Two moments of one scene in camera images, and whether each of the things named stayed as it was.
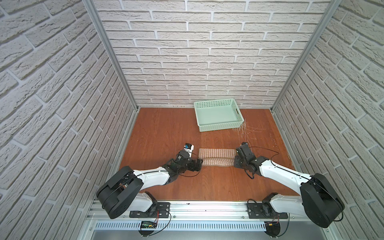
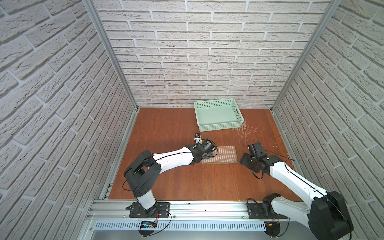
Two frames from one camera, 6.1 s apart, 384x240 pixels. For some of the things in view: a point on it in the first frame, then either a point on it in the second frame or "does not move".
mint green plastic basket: [216, 115] does not move
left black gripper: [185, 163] -> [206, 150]
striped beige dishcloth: [217, 157] does not move
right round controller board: [273, 228] does not move
